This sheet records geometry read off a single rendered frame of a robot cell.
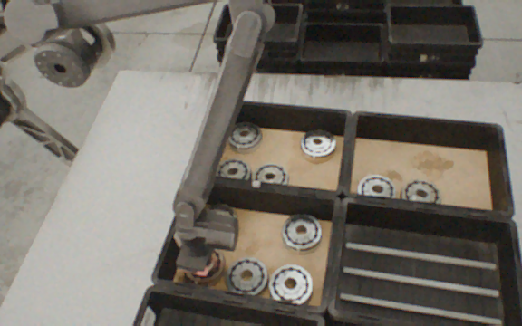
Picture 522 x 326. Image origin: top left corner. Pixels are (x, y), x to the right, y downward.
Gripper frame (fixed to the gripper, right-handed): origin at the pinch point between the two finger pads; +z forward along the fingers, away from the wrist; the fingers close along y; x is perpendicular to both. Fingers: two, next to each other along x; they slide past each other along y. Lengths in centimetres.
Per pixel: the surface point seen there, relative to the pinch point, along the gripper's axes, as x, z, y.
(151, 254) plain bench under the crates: 20.1, 19.7, 5.0
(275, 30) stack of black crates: 14, 52, 141
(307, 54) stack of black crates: -4, 61, 137
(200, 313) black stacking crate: -2.7, 3.2, -11.6
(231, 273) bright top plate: -7.6, 1.0, -1.4
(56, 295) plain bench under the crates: 41.9, 20.0, -12.5
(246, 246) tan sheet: -8.6, 4.6, 7.5
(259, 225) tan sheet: -10.6, 5.0, 14.1
